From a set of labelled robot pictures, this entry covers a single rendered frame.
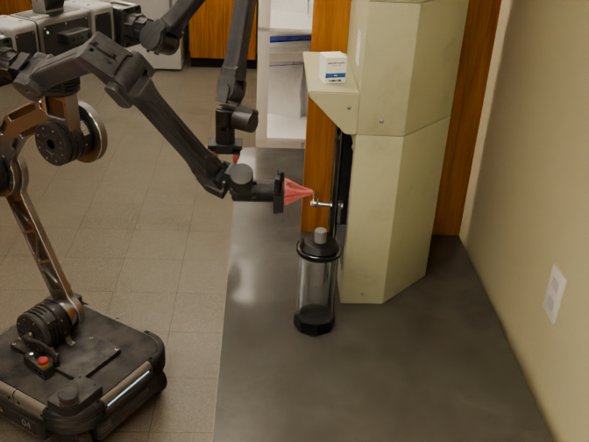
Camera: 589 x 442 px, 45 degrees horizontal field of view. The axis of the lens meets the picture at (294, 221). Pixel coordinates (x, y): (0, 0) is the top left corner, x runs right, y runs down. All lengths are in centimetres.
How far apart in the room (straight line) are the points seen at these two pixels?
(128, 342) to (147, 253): 107
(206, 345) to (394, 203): 167
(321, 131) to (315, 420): 86
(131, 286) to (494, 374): 227
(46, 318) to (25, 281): 100
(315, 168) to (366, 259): 39
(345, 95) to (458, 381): 69
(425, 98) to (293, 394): 73
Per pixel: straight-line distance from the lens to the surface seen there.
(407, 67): 163
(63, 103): 228
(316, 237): 166
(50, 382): 277
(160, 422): 290
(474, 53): 205
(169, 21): 225
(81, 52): 163
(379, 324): 183
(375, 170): 171
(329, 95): 162
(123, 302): 354
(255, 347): 173
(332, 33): 197
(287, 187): 181
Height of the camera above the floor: 203
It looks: 29 degrees down
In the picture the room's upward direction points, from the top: 3 degrees clockwise
